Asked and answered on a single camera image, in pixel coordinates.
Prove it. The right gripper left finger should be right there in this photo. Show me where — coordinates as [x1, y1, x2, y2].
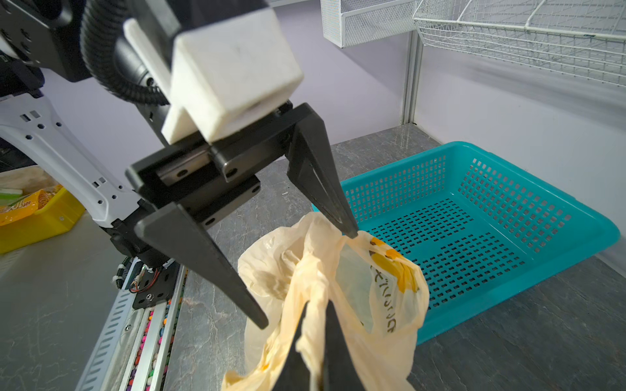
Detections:
[272, 305, 311, 391]

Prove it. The yellow tray with snacks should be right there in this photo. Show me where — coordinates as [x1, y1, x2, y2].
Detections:
[1, 185, 86, 254]

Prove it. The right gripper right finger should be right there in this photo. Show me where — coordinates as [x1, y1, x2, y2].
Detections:
[322, 301, 365, 391]

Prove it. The white vent grille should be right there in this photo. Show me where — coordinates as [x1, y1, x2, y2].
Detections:
[75, 290, 132, 390]

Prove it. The white wire wall rack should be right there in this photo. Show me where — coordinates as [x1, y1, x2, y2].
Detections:
[412, 0, 625, 86]

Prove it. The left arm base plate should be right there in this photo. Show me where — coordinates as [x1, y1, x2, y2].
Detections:
[112, 257, 180, 310]

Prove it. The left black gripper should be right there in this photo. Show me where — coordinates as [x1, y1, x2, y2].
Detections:
[126, 103, 358, 329]

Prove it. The banana print plastic bag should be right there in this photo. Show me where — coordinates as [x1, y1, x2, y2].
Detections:
[221, 212, 430, 390]

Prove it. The teal plastic basket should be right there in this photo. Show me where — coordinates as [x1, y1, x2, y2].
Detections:
[342, 142, 620, 342]

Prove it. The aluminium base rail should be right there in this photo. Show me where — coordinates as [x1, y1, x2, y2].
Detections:
[113, 264, 188, 390]

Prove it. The white mesh box basket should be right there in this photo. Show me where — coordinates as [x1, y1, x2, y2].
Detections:
[320, 0, 419, 48]

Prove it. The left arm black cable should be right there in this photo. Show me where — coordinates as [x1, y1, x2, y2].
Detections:
[80, 0, 171, 107]

